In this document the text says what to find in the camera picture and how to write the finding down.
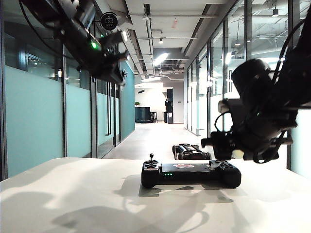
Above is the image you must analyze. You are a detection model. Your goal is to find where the dark counter cabinet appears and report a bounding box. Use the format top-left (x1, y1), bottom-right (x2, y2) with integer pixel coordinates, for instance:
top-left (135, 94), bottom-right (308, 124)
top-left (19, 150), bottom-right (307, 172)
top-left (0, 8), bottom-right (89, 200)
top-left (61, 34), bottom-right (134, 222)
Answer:
top-left (135, 106), bottom-right (152, 123)

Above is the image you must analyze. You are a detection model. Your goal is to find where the black quadruped robot dog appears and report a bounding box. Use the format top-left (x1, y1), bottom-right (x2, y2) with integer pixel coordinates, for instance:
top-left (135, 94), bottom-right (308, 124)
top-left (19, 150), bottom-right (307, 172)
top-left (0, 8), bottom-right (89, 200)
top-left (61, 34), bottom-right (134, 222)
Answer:
top-left (172, 143), bottom-right (212, 161)

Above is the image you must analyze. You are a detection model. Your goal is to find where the tall black machine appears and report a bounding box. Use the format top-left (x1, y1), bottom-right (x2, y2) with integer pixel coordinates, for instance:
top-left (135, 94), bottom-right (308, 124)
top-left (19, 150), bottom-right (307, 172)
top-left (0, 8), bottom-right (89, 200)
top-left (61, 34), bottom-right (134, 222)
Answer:
top-left (164, 88), bottom-right (175, 125)

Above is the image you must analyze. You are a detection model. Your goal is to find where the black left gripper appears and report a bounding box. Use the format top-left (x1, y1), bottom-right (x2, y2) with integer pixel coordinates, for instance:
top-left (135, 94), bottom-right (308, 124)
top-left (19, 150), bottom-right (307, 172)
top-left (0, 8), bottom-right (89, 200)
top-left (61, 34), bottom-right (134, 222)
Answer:
top-left (77, 29), bottom-right (130, 87)

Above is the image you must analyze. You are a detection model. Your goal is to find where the black remote control with sticker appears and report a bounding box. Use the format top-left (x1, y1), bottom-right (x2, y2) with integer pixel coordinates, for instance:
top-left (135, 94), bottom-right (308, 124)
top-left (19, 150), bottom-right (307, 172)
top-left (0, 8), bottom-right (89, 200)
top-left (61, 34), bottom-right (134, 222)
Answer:
top-left (141, 152), bottom-right (242, 189)

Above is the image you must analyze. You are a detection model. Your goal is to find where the round black hanging sign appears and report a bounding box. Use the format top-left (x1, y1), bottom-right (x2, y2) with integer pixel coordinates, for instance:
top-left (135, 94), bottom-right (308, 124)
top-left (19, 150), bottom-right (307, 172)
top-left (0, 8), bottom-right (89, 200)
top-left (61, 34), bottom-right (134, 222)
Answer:
top-left (100, 12), bottom-right (119, 31)

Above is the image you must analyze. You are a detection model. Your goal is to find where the black vertical door handle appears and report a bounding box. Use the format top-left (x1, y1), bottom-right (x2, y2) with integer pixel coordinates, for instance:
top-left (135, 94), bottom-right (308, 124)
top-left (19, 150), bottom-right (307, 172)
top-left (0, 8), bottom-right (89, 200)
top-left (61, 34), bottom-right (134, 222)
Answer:
top-left (108, 82), bottom-right (112, 134)
top-left (105, 82), bottom-right (109, 135)

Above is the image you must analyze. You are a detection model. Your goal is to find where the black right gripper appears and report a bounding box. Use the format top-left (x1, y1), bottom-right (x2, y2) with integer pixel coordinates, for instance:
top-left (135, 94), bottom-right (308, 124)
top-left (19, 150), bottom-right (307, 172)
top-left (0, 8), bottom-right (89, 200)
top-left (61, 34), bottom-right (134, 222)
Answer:
top-left (201, 100), bottom-right (299, 170)

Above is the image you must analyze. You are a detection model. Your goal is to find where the long linear ceiling light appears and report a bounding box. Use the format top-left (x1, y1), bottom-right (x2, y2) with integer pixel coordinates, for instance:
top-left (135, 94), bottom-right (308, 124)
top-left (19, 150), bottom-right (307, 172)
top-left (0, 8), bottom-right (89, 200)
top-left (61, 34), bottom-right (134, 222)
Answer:
top-left (153, 52), bottom-right (169, 67)

